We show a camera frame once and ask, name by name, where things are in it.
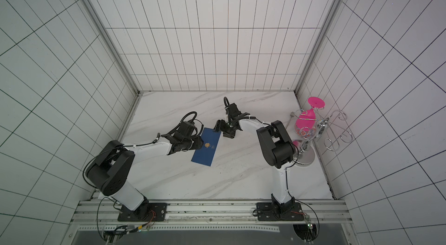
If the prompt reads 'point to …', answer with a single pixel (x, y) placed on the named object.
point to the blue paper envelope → (204, 155)
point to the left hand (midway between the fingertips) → (198, 145)
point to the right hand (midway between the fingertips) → (219, 127)
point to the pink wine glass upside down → (306, 125)
